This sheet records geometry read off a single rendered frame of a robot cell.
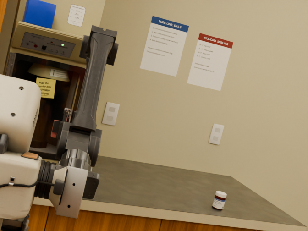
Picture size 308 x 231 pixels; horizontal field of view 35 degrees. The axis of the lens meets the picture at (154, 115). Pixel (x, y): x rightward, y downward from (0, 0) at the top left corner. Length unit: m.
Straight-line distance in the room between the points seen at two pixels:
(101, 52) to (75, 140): 0.28
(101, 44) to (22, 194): 0.53
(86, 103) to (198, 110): 1.46
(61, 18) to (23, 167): 1.03
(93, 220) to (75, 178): 0.79
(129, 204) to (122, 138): 0.74
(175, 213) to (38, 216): 0.53
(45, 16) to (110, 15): 0.66
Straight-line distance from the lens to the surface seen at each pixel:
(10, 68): 1.95
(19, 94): 1.10
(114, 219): 1.90
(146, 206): 1.90
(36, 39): 1.89
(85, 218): 1.87
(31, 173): 1.04
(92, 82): 1.31
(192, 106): 2.66
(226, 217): 2.06
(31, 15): 1.85
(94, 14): 2.00
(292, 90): 2.96
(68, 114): 1.95
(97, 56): 1.36
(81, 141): 1.22
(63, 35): 1.86
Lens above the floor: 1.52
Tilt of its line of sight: 7 degrees down
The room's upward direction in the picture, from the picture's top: 14 degrees clockwise
